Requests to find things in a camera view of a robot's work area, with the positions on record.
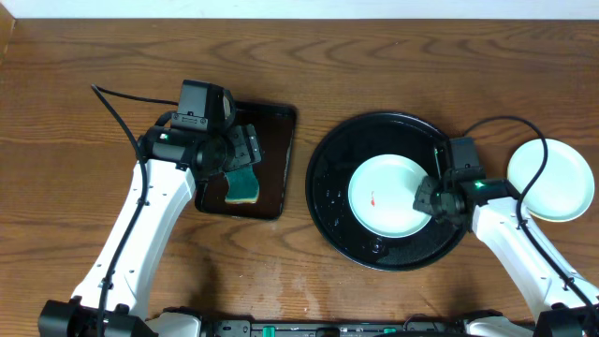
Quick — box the green yellow sponge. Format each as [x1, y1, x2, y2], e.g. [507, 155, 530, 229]
[225, 166, 260, 204]

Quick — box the mint plate with red stain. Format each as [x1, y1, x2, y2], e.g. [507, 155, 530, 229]
[506, 139, 595, 222]

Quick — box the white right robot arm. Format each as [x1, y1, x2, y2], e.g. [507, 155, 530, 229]
[413, 176, 598, 336]

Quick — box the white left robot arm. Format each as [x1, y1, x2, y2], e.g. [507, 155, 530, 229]
[37, 125, 261, 336]

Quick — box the rectangular black tray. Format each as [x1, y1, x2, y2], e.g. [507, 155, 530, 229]
[195, 101, 297, 220]

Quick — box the round black tray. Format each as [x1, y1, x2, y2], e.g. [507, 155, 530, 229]
[306, 111, 466, 271]

